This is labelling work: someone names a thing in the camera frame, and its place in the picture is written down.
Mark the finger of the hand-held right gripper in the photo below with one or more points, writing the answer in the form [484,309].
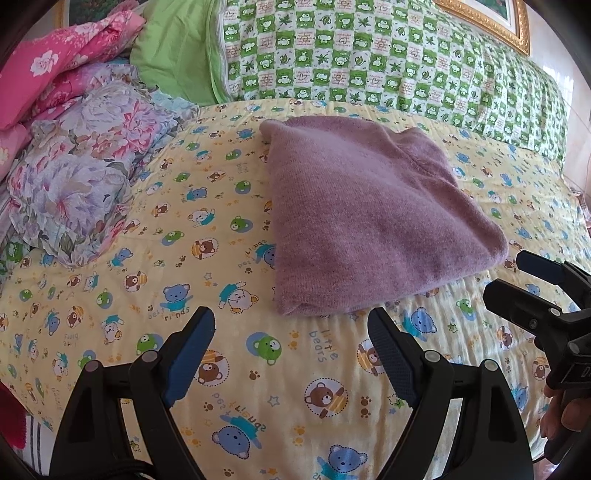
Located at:
[521,307]
[533,266]

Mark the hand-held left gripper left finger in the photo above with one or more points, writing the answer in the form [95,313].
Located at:
[194,355]

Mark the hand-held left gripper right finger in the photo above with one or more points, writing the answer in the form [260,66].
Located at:
[390,355]

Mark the purple knit sweater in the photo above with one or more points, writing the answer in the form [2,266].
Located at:
[369,207]

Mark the person's right hand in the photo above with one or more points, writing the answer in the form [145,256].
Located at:
[551,420]

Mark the yellow bear print bed sheet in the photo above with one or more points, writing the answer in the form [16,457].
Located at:
[277,378]

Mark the grey striped cloth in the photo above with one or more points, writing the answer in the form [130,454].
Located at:
[39,438]

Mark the red cloth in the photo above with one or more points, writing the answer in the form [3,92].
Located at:
[11,415]

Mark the purple floral quilt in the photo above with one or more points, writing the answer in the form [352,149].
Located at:
[92,184]

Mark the gold framed picture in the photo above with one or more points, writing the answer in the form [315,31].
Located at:
[485,21]

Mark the light blue cloth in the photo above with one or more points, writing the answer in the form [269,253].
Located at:
[171,104]

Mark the green checkered pillow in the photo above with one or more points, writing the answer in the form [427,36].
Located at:
[369,46]

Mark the pink floral quilt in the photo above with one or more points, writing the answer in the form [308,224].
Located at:
[46,69]

